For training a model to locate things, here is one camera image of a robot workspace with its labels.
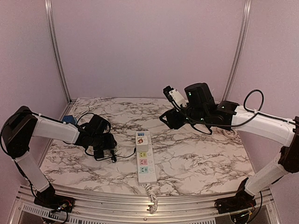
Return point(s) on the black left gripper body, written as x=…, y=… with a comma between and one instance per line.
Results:
x=99, y=143

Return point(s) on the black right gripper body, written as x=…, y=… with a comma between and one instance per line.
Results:
x=178, y=123

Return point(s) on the white cube socket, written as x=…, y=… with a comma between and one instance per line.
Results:
x=142, y=144

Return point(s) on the blue cube socket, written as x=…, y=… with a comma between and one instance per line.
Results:
x=69, y=119

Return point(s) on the long white power strip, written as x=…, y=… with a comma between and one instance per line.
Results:
x=146, y=171

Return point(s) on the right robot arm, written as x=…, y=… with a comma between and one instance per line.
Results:
x=200, y=109

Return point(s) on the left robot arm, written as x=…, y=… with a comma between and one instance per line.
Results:
x=18, y=130

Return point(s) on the pink round power strip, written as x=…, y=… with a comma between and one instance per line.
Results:
x=230, y=134

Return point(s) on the black power adapter with cable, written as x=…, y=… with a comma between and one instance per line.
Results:
x=113, y=157

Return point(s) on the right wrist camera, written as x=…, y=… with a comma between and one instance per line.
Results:
x=174, y=97

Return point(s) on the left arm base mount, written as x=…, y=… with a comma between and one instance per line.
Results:
x=49, y=199

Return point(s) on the front aluminium rail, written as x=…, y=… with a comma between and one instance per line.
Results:
x=93, y=207

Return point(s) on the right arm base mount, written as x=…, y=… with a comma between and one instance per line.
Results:
x=241, y=200

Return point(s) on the left aluminium frame post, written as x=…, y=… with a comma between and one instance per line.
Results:
x=53, y=38

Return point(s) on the aluminium frame post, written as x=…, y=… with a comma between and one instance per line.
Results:
x=53, y=38
x=239, y=48

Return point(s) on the right aluminium frame post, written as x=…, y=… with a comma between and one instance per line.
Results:
x=239, y=48

